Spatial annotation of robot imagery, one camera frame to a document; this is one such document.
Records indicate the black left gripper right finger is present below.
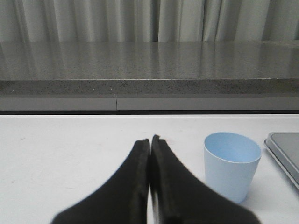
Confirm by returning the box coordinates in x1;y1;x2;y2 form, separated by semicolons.
149;135;260;224

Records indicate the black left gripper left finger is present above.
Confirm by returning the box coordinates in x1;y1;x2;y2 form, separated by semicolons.
52;139;150;224

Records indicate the light blue plastic cup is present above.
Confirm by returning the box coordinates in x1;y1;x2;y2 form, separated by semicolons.
204;132;262;203

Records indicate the silver digital kitchen scale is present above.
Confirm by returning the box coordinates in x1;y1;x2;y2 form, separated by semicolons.
264;132;299;189

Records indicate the grey stone counter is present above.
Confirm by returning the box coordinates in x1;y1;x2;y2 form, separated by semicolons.
0;41;299;112

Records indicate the grey pleated curtain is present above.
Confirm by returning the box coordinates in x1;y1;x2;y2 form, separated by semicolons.
0;0;299;42

